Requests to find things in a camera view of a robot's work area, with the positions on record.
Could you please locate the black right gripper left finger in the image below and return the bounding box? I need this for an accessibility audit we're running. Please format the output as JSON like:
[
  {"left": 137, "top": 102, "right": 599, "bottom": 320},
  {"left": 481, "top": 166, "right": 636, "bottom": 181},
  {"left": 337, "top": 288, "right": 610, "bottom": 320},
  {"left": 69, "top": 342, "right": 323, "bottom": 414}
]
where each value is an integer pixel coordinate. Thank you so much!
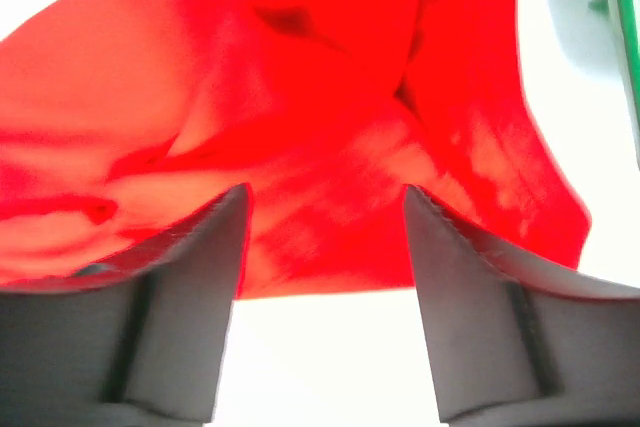
[{"left": 1, "top": 184, "right": 250, "bottom": 426}]

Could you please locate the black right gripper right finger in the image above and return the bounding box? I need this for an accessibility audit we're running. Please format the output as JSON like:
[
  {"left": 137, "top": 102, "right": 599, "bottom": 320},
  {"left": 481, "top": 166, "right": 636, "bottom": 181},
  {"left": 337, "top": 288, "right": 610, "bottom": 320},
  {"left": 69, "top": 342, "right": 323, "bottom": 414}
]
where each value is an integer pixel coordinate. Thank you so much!
[{"left": 404, "top": 186, "right": 639, "bottom": 426}]

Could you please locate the red t-shirt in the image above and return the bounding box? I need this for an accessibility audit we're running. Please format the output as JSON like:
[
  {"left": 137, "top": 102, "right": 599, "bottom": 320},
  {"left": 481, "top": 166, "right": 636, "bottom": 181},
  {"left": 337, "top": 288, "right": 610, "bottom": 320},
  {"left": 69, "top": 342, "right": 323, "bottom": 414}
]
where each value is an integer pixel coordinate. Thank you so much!
[{"left": 1, "top": 0, "right": 590, "bottom": 298}]

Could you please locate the green plastic tray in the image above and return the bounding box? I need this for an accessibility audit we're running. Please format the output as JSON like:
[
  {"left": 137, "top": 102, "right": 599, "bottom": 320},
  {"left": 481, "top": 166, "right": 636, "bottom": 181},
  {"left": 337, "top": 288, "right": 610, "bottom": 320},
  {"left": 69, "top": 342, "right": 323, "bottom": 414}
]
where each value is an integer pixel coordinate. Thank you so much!
[{"left": 588, "top": 0, "right": 639, "bottom": 162}]

